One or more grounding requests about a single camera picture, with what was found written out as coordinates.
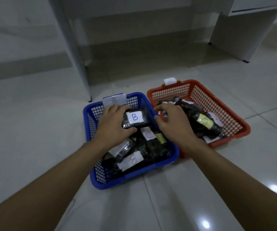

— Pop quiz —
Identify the person's left hand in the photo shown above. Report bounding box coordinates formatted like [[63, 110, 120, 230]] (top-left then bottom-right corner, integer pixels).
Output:
[[94, 104, 138, 150]]

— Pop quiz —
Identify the red plastic basket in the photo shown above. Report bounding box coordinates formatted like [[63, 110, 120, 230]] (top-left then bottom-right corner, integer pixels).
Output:
[[147, 79, 251, 158]]

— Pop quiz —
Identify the white desk drawer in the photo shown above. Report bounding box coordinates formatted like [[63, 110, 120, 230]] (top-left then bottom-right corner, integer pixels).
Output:
[[227, 0, 277, 17]]

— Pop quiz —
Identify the person's right forearm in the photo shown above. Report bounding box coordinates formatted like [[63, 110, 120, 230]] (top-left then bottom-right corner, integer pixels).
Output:
[[187, 139, 277, 231]]

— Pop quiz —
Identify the white desk side panel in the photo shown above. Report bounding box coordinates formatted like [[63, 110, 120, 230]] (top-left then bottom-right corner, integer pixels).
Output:
[[208, 8, 277, 63], [47, 0, 93, 103]]

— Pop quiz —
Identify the person's right hand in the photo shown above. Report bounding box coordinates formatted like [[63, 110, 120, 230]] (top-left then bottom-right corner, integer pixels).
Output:
[[153, 103, 199, 152]]

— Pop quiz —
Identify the person's left forearm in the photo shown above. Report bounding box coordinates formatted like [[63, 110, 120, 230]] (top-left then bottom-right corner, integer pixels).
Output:
[[0, 139, 108, 231]]

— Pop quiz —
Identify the large white paper tag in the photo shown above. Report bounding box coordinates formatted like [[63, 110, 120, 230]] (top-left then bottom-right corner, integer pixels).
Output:
[[102, 93, 127, 107]]

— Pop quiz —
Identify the black packet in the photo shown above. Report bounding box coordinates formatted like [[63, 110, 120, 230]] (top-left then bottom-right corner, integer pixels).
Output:
[[121, 107, 153, 130]]

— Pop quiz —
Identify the blue plastic basket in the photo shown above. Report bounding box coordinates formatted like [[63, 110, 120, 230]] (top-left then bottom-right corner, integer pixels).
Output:
[[83, 92, 180, 190]]

